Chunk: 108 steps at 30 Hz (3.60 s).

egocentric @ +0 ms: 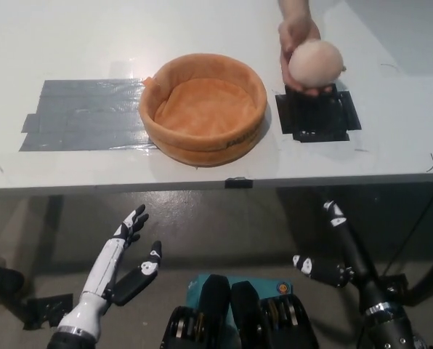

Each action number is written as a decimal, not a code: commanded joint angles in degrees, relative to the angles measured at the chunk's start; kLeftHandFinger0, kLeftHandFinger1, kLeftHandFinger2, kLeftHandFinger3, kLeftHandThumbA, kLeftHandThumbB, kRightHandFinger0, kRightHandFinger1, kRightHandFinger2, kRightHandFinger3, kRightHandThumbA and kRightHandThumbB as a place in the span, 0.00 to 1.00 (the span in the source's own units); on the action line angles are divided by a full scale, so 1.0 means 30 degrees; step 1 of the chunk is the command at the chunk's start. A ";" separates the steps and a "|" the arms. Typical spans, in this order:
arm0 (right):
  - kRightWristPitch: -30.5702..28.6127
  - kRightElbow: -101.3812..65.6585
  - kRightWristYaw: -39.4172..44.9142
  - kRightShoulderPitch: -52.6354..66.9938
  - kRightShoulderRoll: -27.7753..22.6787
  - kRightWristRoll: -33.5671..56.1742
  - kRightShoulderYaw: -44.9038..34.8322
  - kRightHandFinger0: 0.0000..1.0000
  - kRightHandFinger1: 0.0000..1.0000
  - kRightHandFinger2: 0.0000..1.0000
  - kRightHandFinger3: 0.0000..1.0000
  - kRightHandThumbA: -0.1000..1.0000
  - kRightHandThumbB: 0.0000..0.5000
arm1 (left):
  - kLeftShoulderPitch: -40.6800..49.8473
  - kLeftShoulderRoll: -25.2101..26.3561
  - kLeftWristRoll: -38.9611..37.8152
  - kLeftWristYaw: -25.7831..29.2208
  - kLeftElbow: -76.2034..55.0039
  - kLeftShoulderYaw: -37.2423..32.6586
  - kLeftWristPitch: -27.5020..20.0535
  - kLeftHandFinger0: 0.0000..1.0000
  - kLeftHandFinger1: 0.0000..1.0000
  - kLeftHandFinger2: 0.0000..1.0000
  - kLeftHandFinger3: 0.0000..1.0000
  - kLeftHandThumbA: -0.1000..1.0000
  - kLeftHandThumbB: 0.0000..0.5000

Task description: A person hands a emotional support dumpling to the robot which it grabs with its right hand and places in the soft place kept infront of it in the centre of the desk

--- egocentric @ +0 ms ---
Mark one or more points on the black shoe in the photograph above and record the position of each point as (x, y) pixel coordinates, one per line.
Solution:
(2, 283)

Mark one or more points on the large black tape patch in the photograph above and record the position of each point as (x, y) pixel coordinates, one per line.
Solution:
(316, 116)

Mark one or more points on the black teal robot torso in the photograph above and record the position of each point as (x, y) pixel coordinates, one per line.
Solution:
(245, 312)

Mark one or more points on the pale pink plush dumpling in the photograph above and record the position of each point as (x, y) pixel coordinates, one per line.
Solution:
(316, 63)

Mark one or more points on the grey duct tape patch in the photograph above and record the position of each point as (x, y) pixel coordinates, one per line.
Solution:
(89, 116)

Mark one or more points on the person's bare hand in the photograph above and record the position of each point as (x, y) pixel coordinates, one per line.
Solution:
(296, 31)

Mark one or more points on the grey table leg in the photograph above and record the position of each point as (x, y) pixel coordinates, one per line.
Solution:
(53, 232)

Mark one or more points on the orange plush round basket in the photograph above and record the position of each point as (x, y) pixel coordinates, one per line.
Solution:
(202, 105)

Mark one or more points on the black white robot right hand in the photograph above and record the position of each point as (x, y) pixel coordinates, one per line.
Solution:
(358, 265)

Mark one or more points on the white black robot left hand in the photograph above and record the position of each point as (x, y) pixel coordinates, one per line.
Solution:
(104, 261)

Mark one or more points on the crumpled black floor tape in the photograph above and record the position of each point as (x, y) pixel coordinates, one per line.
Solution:
(47, 310)

